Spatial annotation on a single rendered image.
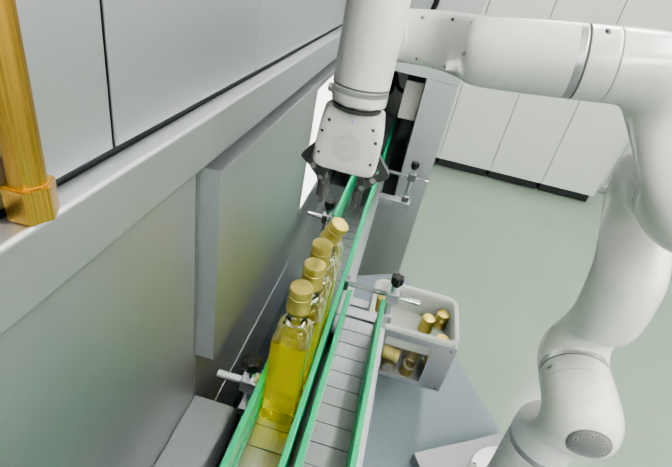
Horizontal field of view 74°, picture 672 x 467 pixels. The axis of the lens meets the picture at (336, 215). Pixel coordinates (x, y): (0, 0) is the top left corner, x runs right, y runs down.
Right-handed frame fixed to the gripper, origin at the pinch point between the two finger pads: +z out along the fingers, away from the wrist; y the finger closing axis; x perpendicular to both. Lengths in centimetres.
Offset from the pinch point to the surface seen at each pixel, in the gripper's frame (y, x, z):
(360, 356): 11.0, -0.4, 34.7
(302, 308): 0.5, -18.8, 9.2
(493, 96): 76, 372, 57
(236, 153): -12.8, -13.8, -9.3
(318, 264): 0.5, -11.4, 6.6
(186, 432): -13.0, -26.2, 34.8
